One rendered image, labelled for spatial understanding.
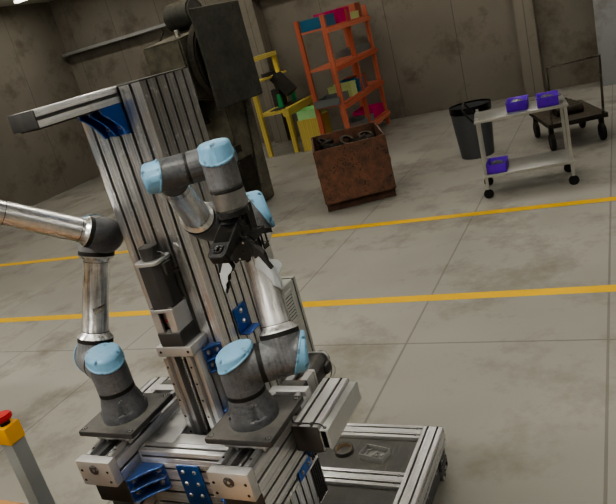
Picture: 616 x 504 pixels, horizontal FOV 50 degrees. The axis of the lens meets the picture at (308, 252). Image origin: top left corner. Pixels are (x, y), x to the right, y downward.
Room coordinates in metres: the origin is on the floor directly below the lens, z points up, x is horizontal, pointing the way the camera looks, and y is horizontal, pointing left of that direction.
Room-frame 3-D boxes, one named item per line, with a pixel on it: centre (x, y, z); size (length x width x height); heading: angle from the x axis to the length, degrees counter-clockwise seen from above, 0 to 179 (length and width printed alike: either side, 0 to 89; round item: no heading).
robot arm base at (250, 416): (1.70, 0.28, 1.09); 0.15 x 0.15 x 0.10
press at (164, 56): (8.53, 0.80, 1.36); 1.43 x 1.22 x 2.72; 150
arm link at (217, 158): (1.43, 0.14, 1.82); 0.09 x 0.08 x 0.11; 1
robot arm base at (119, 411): (1.94, 0.71, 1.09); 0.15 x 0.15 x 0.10
